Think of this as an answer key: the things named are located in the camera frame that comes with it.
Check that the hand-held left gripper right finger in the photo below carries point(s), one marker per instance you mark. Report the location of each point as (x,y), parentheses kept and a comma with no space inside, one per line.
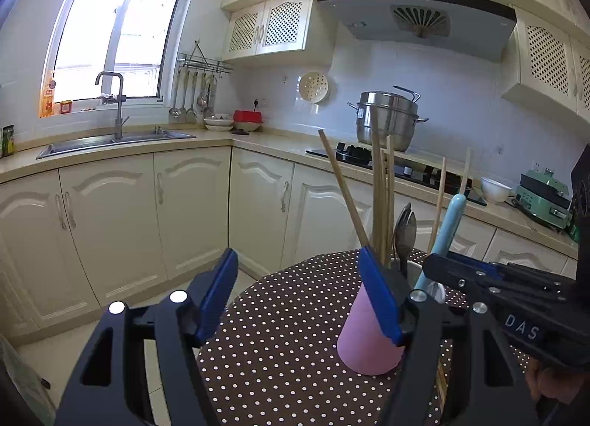
(380,297)

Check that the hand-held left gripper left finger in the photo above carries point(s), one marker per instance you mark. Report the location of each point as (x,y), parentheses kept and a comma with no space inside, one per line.
(216,297)

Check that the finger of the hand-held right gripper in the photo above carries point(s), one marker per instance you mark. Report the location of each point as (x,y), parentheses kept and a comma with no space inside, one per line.
(479,267)
(442,269)

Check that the light blue sheathed knife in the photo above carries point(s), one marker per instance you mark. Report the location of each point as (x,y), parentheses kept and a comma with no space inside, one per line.
(449,227)

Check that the pink utensil holder cup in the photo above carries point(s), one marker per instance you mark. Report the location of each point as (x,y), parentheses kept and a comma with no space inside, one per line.
(368,347)

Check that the bundle of wooden chopsticks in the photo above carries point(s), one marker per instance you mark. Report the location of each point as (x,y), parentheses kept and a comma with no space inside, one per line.
(390,195)

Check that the wooden chopstick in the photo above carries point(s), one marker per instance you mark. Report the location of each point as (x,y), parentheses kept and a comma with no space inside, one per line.
(345,191)

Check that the person's right hand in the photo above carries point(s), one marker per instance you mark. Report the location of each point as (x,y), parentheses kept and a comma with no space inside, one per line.
(541,380)

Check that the large metal spoon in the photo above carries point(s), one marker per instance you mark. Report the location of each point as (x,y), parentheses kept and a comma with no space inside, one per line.
(401,223)

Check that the brown polka dot tablecloth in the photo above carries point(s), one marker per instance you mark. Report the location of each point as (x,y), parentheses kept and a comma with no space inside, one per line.
(276,315)

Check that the white bowl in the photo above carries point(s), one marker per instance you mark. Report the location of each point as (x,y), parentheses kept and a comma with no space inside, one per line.
(495,190)

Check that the green electric cooker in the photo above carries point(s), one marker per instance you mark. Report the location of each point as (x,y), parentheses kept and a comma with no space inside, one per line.
(541,198)

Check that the cream lower kitchen cabinets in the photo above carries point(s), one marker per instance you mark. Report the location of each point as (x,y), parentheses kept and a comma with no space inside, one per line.
(120,223)

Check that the black gas stove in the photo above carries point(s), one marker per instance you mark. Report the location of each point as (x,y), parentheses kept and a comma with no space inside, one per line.
(350,154)

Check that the steel steamer pot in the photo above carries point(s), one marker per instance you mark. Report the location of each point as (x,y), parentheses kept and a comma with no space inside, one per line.
(392,119)

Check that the beige kitchen countertop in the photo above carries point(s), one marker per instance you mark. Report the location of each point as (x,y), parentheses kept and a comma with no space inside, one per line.
(272,142)

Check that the stack of white dishes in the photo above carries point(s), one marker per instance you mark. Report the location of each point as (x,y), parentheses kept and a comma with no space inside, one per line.
(219,121)

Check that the red container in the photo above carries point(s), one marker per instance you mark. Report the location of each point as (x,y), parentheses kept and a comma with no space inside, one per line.
(248,121)

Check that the steel kitchen sink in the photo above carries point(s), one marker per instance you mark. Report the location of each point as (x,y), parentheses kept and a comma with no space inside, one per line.
(115,140)

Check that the clear plastic bag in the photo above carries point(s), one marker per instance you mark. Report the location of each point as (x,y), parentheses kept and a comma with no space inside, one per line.
(20,380)

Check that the metal kitchen faucet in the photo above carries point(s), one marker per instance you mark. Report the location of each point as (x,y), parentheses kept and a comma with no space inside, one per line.
(119,108)

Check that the white round strainer plate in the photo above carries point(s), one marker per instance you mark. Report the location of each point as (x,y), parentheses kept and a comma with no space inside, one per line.
(314,87)

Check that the grey range hood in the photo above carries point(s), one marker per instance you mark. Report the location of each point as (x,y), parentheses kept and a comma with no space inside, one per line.
(415,15)

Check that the green packet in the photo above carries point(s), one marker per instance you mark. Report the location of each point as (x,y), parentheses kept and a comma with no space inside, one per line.
(7,142)

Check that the orange bottle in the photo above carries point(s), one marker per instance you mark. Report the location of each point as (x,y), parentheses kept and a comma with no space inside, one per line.
(47,96)

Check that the kitchen window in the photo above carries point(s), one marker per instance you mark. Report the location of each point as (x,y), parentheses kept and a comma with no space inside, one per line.
(115,15)

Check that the white wall outlet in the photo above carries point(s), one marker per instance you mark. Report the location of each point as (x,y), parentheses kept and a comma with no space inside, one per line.
(256,104)

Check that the metal wall utensil rack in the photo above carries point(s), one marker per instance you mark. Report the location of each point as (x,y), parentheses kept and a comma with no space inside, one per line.
(205,62)

